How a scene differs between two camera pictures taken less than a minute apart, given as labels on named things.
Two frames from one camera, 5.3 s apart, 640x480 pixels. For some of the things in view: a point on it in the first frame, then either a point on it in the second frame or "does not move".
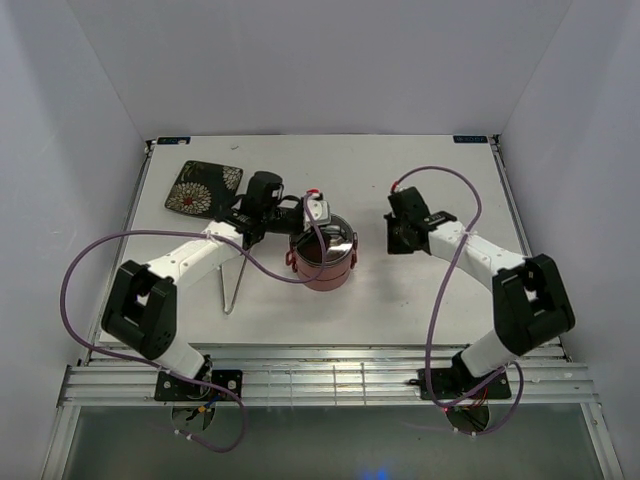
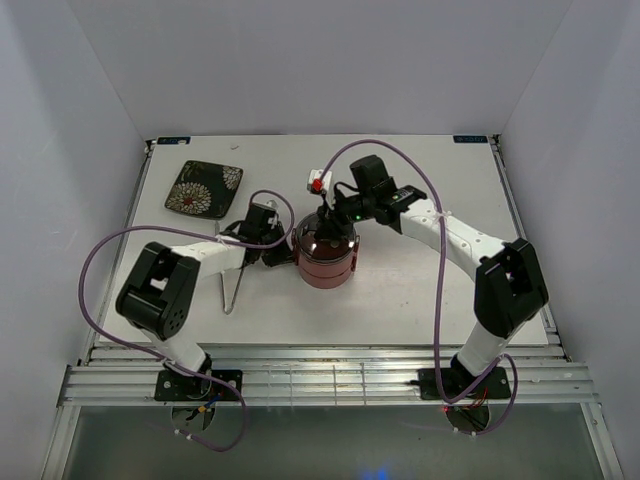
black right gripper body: (396, 242) → (355, 208)
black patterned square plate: (203, 189) does not move
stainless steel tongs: (223, 296) does not move
